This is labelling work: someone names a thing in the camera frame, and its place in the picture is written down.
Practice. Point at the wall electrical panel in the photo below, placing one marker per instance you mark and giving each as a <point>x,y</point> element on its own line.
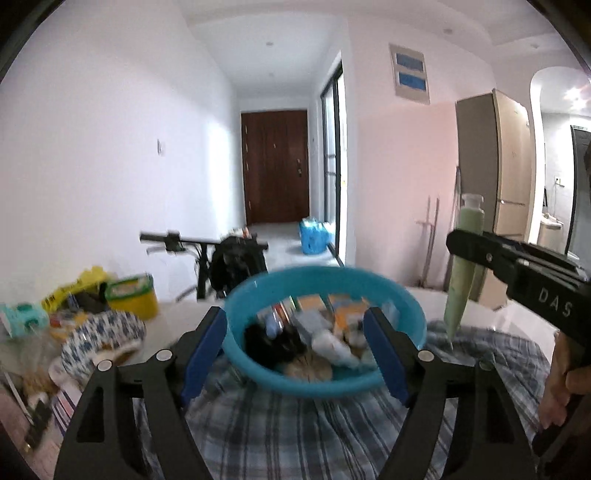
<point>410,74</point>

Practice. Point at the yellow plastic bag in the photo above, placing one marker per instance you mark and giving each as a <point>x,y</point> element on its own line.
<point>69,288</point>

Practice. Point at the black backpack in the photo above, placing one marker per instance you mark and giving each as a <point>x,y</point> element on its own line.
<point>238,267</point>

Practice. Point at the person's right hand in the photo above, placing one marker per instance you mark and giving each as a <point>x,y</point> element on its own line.
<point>561,369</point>

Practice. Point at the blue cream tube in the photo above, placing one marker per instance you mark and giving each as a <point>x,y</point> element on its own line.
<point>274,322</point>

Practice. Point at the blue plastic bag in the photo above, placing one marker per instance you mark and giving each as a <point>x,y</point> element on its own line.
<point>316,237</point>

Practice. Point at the clear plastic bag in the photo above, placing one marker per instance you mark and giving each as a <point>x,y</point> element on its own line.
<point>41,364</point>

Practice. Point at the green tube with white cap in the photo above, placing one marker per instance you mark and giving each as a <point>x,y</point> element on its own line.
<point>459,295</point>

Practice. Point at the brown wooden door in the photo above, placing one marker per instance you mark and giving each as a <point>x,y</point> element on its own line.
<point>274,166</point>

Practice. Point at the black framed glass door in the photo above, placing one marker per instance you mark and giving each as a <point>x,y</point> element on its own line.
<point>333,161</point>

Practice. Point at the blue patterned white bowl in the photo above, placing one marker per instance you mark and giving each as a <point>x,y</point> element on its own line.
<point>106,327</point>

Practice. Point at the tan small box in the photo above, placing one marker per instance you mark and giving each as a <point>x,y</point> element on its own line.
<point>310,304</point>

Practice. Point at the orange plastic soap case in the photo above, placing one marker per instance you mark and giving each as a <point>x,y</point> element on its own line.
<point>307,368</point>

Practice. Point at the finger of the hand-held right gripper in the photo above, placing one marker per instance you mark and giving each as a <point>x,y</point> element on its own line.
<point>471,247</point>
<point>503,241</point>

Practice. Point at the blue plaid cloth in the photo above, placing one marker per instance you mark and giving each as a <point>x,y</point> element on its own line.
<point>286,434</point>

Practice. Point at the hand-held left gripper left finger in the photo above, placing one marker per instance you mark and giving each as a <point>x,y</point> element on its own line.
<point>203,360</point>

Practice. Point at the beige refrigerator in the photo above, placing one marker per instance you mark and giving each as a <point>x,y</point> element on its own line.
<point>512,161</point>

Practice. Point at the teal tissue pack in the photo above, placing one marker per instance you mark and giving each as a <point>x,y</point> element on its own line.
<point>23,318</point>

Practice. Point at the black fluffy hair accessory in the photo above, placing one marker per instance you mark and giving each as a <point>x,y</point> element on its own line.
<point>272,346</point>

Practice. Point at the teal plastic basin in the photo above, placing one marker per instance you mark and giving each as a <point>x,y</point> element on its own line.
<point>314,390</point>

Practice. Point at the yellow container with green lid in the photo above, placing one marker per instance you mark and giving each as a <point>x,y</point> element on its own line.
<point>138,304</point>

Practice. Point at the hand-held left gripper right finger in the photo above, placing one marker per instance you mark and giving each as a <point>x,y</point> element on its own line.
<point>388,360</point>

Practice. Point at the metal pole stand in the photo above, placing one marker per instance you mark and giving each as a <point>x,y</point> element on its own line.
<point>431,240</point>

